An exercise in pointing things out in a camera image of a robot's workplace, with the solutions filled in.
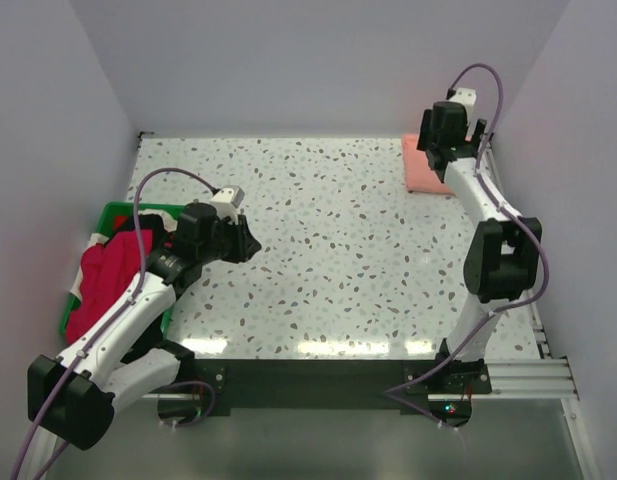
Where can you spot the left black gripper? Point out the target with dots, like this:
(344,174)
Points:
(245,244)

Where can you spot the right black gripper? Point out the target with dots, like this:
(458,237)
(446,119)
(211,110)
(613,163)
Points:
(473,142)

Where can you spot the salmon pink t shirt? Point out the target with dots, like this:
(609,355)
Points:
(419,178)

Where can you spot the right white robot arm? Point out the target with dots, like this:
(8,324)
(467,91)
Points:
(503,257)

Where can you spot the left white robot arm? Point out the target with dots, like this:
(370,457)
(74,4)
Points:
(77,394)

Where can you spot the black garment in basket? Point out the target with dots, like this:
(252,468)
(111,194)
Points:
(151,226)

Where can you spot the green plastic basket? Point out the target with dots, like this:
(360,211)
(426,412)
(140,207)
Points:
(102,234)

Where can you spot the red t shirt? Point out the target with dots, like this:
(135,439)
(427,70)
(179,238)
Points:
(107,270)

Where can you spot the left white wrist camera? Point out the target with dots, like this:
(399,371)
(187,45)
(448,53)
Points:
(227,201)

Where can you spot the aluminium frame rail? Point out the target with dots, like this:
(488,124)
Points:
(528,382)

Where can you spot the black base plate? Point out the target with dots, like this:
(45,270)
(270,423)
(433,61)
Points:
(192,398)

